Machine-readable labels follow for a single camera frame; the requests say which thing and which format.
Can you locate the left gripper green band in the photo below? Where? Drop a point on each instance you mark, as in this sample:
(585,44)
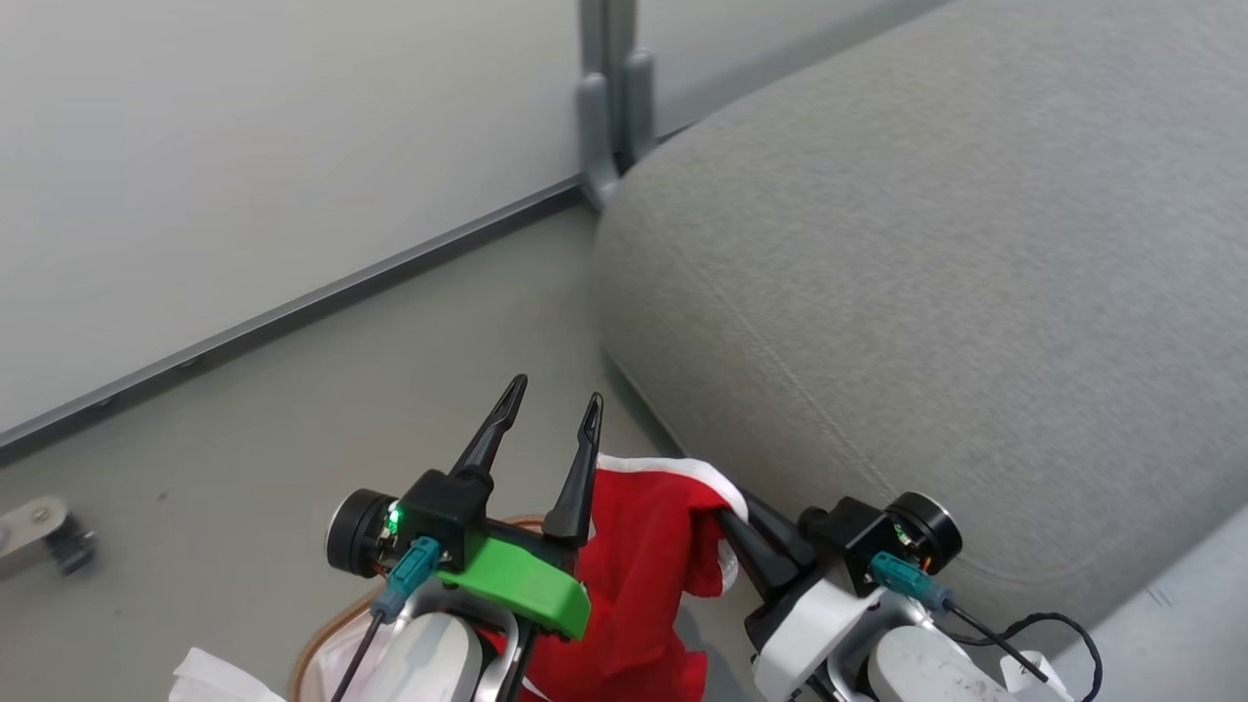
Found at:
(507,585)

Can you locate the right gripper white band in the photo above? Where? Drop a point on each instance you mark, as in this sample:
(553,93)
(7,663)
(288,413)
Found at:
(814,624)

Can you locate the red garment with white trim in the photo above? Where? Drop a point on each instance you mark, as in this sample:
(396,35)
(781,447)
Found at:
(634,565)

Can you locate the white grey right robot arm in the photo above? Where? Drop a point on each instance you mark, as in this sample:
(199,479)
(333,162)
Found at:
(926,673)

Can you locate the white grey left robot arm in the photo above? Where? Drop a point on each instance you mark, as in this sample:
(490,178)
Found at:
(439,663)

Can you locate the brown laundry basket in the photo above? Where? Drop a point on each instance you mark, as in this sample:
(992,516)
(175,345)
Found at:
(310,648)

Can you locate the dark grey baseboard strip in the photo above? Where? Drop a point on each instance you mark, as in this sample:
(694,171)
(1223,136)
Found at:
(292,312)

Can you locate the grey fabric sofa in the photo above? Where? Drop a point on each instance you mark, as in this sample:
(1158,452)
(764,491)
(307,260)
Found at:
(926,292)

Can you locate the white cloth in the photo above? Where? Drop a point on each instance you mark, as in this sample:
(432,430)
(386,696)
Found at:
(219,682)

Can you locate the metal caster with black wheel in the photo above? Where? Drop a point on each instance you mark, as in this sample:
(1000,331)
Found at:
(68,546)

